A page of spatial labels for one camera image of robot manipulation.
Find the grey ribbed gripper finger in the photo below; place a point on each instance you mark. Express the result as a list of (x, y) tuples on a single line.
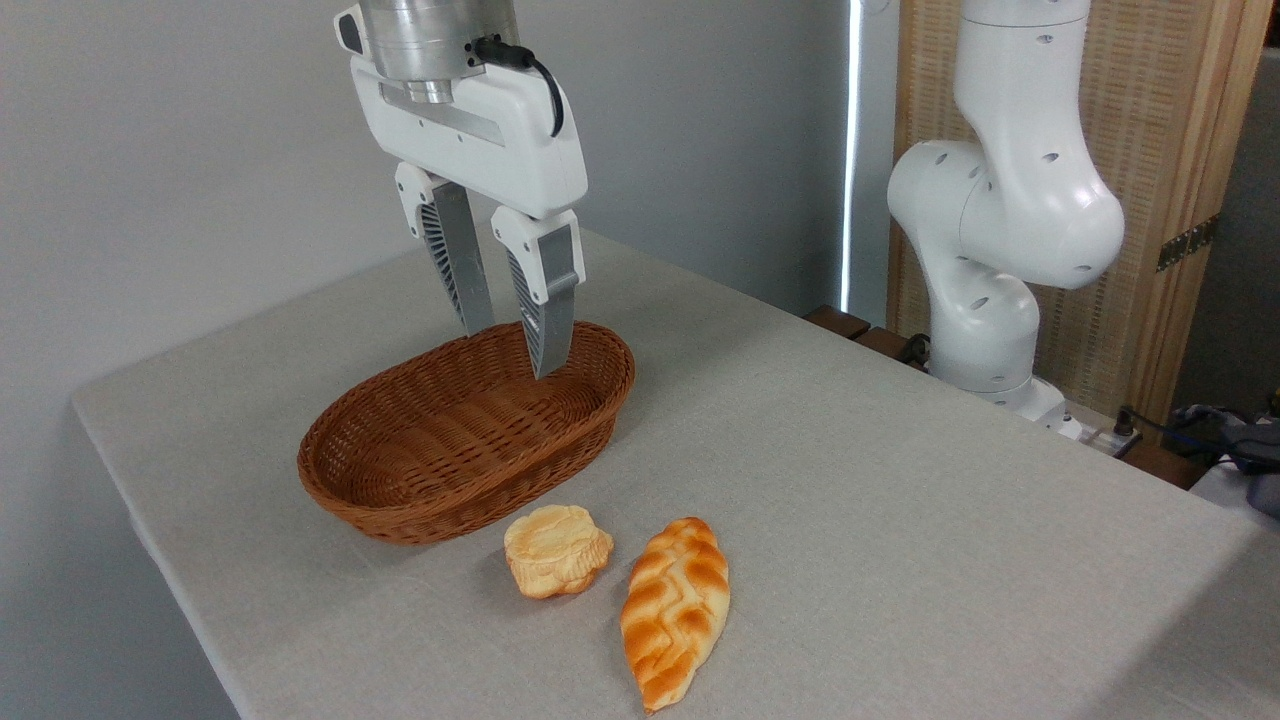
[(458, 250), (550, 290)]

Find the wooden woven folding screen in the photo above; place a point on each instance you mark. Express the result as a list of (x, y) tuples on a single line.
[(1150, 120)]

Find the grey blue bundled object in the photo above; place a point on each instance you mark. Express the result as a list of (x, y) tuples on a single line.
[(1250, 445)]

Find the metal screen hinge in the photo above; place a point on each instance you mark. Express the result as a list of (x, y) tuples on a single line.
[(1187, 243)]

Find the brown oval wicker basket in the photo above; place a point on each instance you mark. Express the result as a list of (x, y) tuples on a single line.
[(450, 440)]

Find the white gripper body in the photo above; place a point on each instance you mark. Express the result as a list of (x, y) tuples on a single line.
[(500, 150)]

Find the braided golden bread loaf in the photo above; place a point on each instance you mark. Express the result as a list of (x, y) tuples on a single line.
[(675, 610)]

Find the grey tablecloth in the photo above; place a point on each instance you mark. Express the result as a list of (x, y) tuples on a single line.
[(900, 550)]

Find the pale round bread bun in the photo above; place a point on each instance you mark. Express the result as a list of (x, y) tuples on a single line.
[(555, 550)]

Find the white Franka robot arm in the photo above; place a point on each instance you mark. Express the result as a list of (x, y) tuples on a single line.
[(1010, 200)]

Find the silver metal wrist flange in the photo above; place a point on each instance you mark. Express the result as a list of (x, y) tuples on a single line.
[(430, 40)]

